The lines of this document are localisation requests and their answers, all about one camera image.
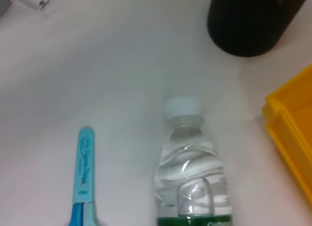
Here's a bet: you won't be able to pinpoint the clear plastic ruler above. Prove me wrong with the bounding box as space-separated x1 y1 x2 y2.
14 0 58 18

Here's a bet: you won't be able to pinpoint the blue scissors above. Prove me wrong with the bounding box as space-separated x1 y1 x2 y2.
65 126 99 226

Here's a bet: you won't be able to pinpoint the clear water bottle green label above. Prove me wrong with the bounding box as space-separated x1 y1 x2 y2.
153 96 234 226

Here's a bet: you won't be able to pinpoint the yellow plastic bin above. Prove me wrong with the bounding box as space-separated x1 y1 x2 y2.
261 64 312 205

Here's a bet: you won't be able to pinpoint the black mesh pen holder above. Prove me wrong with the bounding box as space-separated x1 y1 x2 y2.
207 0 311 57

